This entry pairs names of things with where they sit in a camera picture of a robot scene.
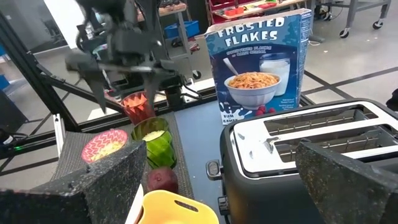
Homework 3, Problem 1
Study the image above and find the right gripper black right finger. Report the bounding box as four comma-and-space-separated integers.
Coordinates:
295, 140, 398, 224

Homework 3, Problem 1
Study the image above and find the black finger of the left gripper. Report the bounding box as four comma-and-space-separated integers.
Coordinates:
143, 73, 162, 110
65, 51, 108, 114

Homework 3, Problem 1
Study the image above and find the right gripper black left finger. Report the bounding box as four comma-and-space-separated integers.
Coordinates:
0, 140, 147, 224

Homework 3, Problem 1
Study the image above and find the red faceted glass cup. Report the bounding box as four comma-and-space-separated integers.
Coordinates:
120, 91, 157, 126

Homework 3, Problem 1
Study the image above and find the patterned bowl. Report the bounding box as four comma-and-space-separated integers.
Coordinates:
81, 128, 129, 165

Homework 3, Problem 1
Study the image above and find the red apple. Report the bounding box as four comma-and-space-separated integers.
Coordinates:
146, 166, 180, 195

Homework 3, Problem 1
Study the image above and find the yellow plastic basket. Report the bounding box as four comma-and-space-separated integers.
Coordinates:
136, 189, 220, 224

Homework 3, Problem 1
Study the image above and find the blue Frosted Flakes cereal box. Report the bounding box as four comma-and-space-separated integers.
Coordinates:
203, 8, 312, 126

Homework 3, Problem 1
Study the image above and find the grey shelf cart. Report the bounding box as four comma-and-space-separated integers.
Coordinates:
157, 2, 203, 80

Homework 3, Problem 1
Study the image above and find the blue storage bin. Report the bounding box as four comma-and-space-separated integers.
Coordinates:
164, 20, 201, 40

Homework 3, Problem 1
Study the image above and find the pale round plate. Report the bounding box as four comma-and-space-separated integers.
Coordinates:
125, 183, 145, 224

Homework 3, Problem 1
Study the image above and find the green faceted glass cup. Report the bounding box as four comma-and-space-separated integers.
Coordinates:
131, 116, 178, 170

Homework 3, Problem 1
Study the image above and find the grey woven placemat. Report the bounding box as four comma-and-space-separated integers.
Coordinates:
50, 111, 195, 200

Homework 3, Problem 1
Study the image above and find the black and silver toaster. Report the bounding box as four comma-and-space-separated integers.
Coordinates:
206, 98, 398, 224

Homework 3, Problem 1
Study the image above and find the workbench with red bins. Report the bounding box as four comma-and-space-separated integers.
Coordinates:
210, 0, 304, 25

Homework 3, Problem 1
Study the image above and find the grey metal cart on wheels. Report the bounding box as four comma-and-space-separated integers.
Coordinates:
310, 0, 393, 39

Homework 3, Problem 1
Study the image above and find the white frame bracket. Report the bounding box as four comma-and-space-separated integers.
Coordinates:
52, 113, 67, 157

